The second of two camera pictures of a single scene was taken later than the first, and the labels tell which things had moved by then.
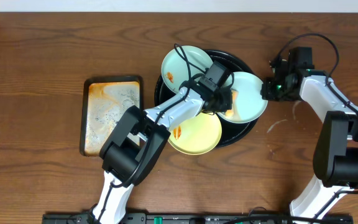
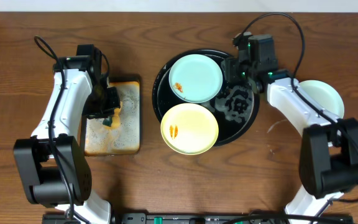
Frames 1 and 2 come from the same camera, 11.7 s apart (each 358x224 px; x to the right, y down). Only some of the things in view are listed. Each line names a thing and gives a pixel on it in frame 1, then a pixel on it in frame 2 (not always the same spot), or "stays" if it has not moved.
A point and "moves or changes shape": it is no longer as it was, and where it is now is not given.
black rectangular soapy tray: x=104 y=100 stays
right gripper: x=266 y=92 to x=230 y=70
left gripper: x=221 y=105 to x=112 y=96
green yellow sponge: x=233 y=112 to x=113 y=122
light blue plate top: x=183 y=63 moves or changes shape
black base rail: x=207 y=218 stays
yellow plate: x=197 y=135 stays
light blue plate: x=247 y=104 moves or changes shape
